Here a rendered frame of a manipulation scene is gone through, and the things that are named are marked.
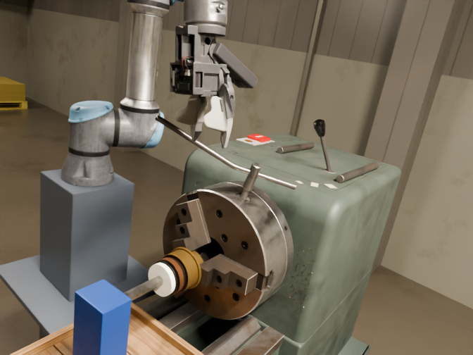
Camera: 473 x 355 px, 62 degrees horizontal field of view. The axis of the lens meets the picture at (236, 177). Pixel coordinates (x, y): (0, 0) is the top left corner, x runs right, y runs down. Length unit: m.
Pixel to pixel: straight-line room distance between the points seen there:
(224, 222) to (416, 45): 2.44
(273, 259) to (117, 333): 0.34
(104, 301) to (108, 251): 0.59
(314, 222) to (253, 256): 0.18
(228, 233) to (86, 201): 0.47
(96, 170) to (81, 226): 0.17
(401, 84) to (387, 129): 0.33
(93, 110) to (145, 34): 0.25
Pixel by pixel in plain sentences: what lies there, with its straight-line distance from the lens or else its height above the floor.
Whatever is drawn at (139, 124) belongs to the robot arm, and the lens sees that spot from 1.19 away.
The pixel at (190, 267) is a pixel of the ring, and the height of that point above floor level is 1.11.
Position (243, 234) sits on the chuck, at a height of 1.17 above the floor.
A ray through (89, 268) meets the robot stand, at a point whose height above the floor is 0.85.
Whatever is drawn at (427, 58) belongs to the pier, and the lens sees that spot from 3.07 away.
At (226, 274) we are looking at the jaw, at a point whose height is 1.10.
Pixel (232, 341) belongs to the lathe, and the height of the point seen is 0.86.
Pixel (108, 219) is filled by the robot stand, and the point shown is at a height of 1.00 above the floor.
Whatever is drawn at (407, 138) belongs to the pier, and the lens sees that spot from 3.08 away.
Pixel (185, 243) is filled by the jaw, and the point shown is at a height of 1.13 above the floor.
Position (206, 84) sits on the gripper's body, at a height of 1.48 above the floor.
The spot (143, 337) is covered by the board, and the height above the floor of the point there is 0.88.
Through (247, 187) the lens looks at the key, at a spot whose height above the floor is 1.26.
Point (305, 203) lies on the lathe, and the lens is 0.94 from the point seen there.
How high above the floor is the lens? 1.55
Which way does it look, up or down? 18 degrees down
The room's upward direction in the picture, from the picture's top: 10 degrees clockwise
